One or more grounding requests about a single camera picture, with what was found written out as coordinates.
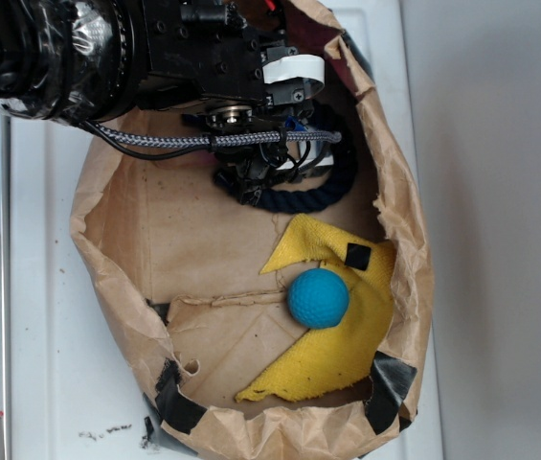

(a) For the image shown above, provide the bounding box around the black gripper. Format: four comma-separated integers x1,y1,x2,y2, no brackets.
140,1,335,206

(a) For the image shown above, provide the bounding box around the dark blue twisted rope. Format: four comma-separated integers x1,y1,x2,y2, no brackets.
255,101,358,215

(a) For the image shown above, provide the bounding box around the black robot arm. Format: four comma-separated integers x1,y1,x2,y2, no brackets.
0,1,349,214

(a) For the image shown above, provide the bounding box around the brown paper bag liner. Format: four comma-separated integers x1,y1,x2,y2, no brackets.
71,1,434,459

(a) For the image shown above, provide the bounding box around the blue dimpled ball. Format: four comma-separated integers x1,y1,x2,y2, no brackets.
287,268,349,329

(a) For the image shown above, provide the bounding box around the yellow microfiber cloth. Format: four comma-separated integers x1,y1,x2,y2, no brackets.
236,214,396,402

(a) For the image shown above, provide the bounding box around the white plastic bin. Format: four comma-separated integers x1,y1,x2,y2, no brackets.
5,1,444,459

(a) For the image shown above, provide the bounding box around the grey braided cable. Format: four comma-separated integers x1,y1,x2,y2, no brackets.
80,120,343,160

